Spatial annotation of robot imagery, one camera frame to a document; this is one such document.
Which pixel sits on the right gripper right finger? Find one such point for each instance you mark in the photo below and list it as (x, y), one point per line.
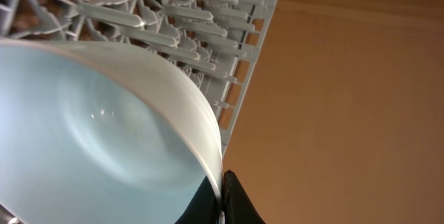
(237, 206)

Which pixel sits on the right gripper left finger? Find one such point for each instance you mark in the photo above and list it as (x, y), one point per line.
(203, 208)

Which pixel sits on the small light blue bowl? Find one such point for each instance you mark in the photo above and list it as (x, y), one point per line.
(102, 132)

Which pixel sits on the grey dishwasher rack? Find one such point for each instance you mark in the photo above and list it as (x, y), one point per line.
(216, 43)

